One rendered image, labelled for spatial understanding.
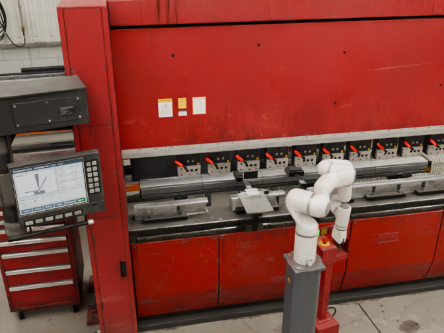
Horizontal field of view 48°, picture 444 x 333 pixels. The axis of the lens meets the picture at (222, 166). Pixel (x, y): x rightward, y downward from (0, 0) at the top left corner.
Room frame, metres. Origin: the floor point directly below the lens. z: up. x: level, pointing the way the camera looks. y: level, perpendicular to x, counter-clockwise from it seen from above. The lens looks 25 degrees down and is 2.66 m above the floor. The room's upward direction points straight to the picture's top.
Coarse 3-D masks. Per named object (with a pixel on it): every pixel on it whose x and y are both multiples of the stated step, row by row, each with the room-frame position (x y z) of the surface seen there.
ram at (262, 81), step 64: (128, 64) 2.91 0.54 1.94; (192, 64) 2.98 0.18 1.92; (256, 64) 3.06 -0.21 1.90; (320, 64) 3.14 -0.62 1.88; (384, 64) 3.22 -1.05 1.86; (128, 128) 2.90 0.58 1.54; (192, 128) 2.98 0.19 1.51; (256, 128) 3.06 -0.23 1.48; (320, 128) 3.15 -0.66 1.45; (384, 128) 3.24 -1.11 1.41
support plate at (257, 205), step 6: (240, 198) 2.99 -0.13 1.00; (252, 198) 2.99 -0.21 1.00; (258, 198) 2.99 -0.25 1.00; (264, 198) 2.99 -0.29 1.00; (246, 204) 2.91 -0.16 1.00; (252, 204) 2.91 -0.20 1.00; (258, 204) 2.91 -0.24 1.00; (264, 204) 2.91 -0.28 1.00; (270, 204) 2.91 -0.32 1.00; (246, 210) 2.83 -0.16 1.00; (252, 210) 2.83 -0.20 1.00; (258, 210) 2.83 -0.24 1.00; (264, 210) 2.83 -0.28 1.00; (270, 210) 2.83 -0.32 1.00
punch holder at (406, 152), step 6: (402, 138) 3.30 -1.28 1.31; (408, 138) 3.27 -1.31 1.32; (414, 138) 3.28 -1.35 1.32; (420, 138) 3.29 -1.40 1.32; (402, 144) 3.28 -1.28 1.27; (414, 144) 3.28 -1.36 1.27; (420, 144) 3.29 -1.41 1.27; (402, 150) 3.27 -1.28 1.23; (408, 150) 3.27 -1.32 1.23; (414, 150) 3.30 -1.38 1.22; (420, 150) 3.29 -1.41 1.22; (402, 156) 3.27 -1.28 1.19; (408, 156) 3.27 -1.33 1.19; (414, 156) 3.28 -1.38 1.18
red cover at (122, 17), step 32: (128, 0) 2.90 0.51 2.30; (160, 0) 2.93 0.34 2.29; (192, 0) 2.96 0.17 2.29; (224, 0) 3.00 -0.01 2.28; (256, 0) 3.04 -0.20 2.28; (288, 0) 3.07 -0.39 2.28; (320, 0) 3.11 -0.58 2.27; (352, 0) 3.15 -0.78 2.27; (384, 0) 3.19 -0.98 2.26; (416, 0) 3.24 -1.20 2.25
